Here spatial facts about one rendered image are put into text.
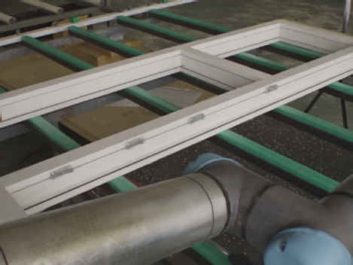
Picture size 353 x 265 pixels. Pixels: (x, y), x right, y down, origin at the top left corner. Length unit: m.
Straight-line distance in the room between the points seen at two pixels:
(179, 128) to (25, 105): 0.47
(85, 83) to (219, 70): 0.43
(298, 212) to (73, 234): 0.23
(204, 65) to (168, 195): 1.13
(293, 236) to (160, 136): 0.68
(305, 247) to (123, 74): 1.13
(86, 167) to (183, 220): 0.57
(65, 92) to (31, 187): 0.51
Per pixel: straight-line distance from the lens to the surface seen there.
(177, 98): 1.95
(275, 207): 0.49
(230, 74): 1.47
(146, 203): 0.43
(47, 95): 1.38
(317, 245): 0.45
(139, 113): 1.84
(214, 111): 1.19
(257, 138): 1.76
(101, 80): 1.46
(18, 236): 0.37
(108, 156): 1.02
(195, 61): 1.58
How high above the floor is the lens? 1.43
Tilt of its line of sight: 28 degrees down
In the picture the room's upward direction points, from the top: 1 degrees counter-clockwise
